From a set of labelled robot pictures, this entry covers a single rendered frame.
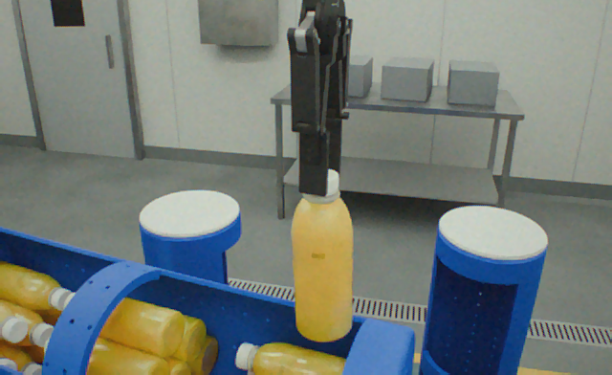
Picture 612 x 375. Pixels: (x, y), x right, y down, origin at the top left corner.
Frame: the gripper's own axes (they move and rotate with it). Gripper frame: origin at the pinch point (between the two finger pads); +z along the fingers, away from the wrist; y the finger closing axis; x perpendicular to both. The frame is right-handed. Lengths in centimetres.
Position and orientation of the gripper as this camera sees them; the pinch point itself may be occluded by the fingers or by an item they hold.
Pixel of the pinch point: (320, 156)
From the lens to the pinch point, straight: 51.8
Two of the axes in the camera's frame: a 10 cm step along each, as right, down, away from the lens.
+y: 3.5, -3.5, 8.7
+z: -0.1, 9.3, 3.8
